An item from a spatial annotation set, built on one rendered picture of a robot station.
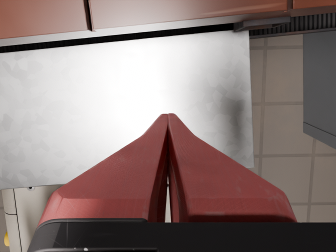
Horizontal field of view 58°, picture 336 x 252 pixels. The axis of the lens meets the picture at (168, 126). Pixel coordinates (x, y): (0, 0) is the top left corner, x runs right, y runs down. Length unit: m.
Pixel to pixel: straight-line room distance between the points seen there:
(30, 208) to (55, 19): 0.78
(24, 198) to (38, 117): 0.56
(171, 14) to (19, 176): 0.34
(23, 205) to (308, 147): 1.00
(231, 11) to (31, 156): 0.35
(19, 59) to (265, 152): 0.95
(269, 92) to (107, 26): 0.94
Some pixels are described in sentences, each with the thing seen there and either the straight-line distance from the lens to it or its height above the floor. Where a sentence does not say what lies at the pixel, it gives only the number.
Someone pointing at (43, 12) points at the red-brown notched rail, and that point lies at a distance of 0.31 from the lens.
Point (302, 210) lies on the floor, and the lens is 1.35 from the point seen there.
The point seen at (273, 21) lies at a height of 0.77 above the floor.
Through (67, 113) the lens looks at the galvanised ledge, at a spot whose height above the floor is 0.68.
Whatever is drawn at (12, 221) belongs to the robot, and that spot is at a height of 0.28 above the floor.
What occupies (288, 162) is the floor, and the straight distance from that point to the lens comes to 1.26.
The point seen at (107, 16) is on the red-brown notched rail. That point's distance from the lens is 0.29.
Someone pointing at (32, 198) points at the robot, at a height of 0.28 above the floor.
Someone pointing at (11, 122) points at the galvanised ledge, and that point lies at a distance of 0.50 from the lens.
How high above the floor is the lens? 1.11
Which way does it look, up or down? 78 degrees down
